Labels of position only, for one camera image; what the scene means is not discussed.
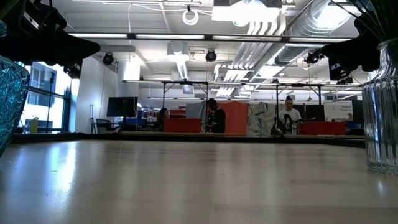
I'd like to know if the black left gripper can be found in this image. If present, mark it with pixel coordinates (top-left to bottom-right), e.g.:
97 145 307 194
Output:
6 0 102 80

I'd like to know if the black tripod stand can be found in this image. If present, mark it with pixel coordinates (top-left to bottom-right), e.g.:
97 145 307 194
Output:
45 71 57 134

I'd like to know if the red storage bin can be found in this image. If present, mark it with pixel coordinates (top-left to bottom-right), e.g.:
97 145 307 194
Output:
298 121 348 136
164 118 203 134

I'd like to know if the black frame clamp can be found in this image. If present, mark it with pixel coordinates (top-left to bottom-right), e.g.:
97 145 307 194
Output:
269 116 285 138

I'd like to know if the white ceiling light panel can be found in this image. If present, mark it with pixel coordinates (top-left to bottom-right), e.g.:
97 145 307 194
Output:
211 0 283 23

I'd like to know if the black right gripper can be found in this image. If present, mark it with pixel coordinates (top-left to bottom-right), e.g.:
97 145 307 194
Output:
320 13 382 82

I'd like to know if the coiled white cable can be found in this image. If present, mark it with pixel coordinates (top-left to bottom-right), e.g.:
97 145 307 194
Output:
181 8 200 27

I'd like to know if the person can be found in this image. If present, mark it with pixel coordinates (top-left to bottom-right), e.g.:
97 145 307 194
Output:
157 107 171 132
205 98 227 134
277 95 303 136

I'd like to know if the white poster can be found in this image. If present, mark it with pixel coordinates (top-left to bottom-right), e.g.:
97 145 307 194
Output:
323 101 354 122

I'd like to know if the teal glass vase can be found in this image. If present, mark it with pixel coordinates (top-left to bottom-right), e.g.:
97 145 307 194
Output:
0 18 31 158

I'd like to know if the clear ribbed glass vase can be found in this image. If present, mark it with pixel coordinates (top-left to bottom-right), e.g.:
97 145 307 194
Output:
361 37 398 174

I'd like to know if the orange partition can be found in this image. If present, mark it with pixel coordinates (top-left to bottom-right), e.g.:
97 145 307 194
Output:
206 100 249 135

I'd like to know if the grey partition panel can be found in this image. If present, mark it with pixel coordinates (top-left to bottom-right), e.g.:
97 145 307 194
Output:
185 100 208 121

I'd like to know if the leaf patterned panel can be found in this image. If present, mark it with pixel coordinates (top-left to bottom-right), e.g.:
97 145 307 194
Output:
247 101 280 138

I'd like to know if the yellow-green bin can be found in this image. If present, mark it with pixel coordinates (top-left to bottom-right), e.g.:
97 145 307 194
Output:
29 116 40 135

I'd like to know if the black computer monitor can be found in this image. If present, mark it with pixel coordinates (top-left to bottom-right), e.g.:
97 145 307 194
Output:
351 99 364 123
106 96 139 118

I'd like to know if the black bar with light strips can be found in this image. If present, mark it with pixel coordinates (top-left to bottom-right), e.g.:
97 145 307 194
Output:
67 30 354 44

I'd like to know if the black ceiling spotlight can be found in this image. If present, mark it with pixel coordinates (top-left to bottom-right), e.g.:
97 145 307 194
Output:
102 51 115 66
305 49 322 65
205 49 218 63

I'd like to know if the black aluminium table frame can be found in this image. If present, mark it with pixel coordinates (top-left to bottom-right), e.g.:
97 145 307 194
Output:
9 132 366 149

